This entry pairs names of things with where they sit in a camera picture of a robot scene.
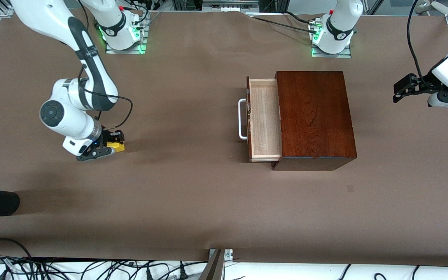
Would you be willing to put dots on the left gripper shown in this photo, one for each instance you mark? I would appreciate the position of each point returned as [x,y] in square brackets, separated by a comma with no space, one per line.
[420,84]

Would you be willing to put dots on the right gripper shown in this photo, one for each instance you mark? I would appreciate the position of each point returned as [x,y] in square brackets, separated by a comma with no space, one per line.
[108,137]

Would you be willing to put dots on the yellow block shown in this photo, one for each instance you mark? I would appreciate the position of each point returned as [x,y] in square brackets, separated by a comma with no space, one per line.
[118,147]

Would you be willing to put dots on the light wood drawer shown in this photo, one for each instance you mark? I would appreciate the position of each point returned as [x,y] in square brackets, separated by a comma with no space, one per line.
[265,128]

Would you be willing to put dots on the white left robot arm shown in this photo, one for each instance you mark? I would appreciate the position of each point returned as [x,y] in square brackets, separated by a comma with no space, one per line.
[338,23]

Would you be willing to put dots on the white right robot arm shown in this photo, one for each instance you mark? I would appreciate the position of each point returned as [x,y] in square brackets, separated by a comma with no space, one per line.
[58,116]

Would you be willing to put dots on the grey chair base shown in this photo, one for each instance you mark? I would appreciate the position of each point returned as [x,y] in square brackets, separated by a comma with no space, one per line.
[440,6]

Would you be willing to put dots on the dark brown wooden cabinet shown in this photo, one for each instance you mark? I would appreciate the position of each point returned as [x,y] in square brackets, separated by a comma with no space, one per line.
[317,116]

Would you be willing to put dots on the brown table cover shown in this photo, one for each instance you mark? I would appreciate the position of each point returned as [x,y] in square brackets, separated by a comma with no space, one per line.
[193,202]

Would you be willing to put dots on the black power plug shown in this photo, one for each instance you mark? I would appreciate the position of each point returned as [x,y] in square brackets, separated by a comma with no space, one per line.
[184,274]
[149,275]

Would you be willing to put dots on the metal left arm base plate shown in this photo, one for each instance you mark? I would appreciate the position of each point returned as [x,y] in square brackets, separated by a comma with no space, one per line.
[331,55]

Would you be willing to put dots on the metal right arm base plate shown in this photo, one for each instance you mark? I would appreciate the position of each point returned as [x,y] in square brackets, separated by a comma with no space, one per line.
[126,51]

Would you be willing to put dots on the metal table edge bracket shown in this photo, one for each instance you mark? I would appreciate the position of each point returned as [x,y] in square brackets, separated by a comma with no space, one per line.
[214,268]

